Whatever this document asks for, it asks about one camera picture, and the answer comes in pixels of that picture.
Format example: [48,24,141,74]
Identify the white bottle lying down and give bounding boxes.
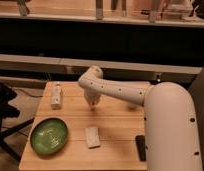
[51,82,62,110]

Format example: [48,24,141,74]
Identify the black remote control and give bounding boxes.
[135,135,146,161]

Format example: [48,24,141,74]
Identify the black office chair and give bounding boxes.
[0,82,34,162]

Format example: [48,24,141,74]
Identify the green ceramic bowl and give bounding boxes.
[30,118,69,156]

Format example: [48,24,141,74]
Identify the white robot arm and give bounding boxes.
[78,66,203,171]

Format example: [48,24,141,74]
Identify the white rectangular sponge block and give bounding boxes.
[86,127,100,148]

